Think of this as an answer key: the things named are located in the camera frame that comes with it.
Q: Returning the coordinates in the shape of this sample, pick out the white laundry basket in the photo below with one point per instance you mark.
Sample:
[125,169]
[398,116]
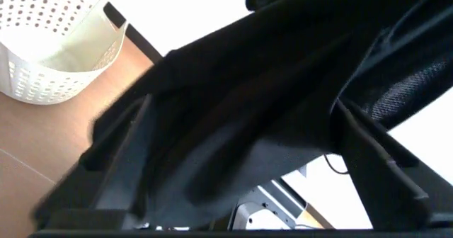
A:
[42,71]

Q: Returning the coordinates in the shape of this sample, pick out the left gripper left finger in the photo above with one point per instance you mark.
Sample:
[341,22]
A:
[70,195]

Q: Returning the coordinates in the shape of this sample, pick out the black garment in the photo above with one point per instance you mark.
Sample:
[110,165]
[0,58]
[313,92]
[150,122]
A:
[247,71]

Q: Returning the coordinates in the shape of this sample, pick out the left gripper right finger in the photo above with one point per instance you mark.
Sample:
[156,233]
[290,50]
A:
[385,181]

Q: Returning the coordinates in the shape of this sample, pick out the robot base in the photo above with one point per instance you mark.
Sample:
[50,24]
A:
[269,199]

